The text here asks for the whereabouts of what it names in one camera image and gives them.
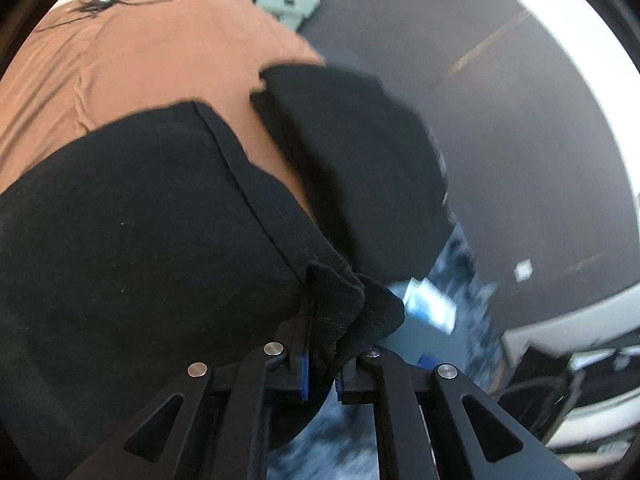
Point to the folded black clothes stack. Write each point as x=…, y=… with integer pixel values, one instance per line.
x=370, y=171

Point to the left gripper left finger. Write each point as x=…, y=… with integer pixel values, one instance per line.
x=211, y=422

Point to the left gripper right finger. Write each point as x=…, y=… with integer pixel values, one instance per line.
x=437, y=424

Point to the black pants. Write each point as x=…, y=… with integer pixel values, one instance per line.
x=141, y=248

